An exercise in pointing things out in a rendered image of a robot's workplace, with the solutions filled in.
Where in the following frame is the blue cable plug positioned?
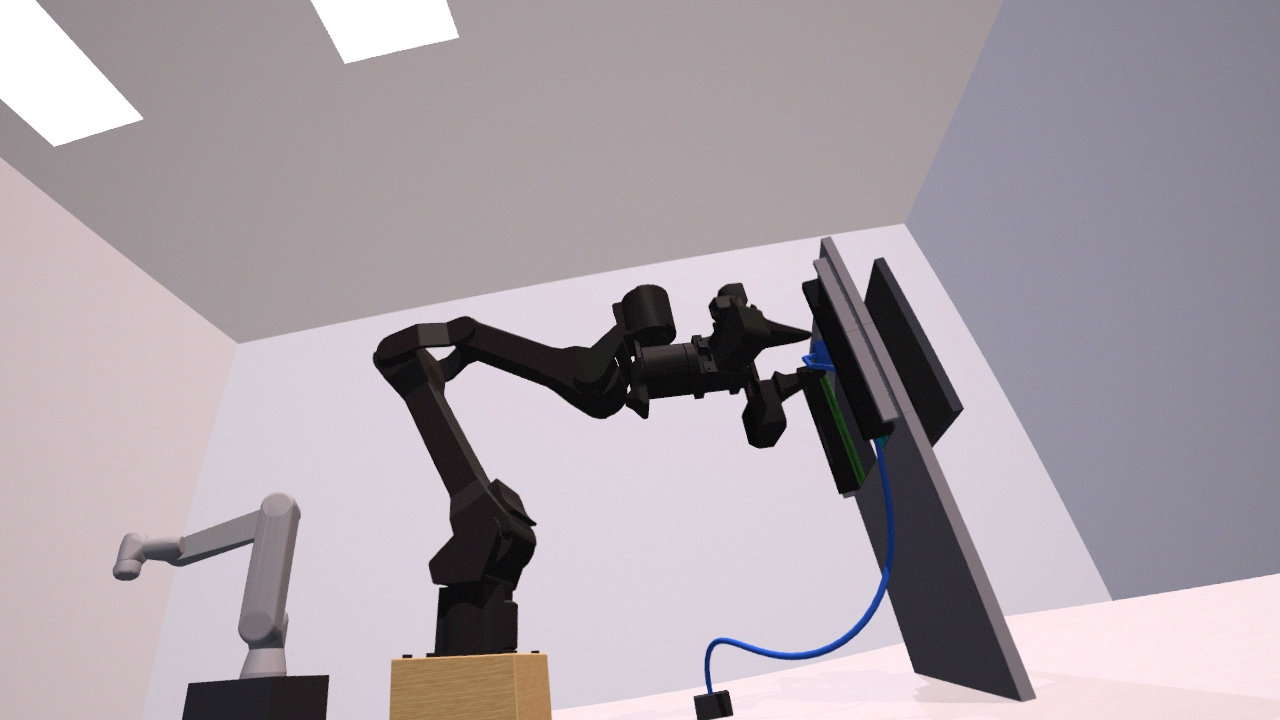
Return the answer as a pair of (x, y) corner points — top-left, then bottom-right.
(704, 340), (895, 694)

